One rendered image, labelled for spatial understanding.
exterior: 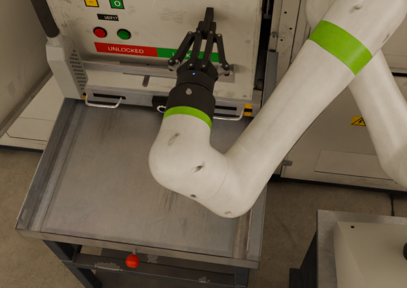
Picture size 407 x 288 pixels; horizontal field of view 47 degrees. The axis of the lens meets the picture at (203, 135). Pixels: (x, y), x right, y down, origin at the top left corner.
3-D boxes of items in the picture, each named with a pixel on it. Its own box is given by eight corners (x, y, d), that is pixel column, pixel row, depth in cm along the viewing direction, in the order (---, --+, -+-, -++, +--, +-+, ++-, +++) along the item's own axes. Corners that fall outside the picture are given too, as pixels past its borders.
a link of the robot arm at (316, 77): (295, 33, 89) (330, 47, 79) (330, 68, 95) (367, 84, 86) (180, 184, 93) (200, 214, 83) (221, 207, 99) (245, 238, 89)
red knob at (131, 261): (138, 269, 116) (136, 265, 114) (126, 267, 117) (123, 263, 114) (142, 252, 119) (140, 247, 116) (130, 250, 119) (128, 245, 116)
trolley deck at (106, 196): (258, 269, 116) (260, 261, 111) (22, 236, 123) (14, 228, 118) (277, 65, 153) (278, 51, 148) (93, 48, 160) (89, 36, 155)
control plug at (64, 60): (81, 100, 121) (62, 52, 106) (63, 98, 121) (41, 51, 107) (89, 76, 125) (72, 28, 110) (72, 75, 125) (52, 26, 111)
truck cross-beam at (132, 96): (259, 117, 132) (260, 104, 127) (76, 99, 138) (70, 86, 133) (260, 103, 135) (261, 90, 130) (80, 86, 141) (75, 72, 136)
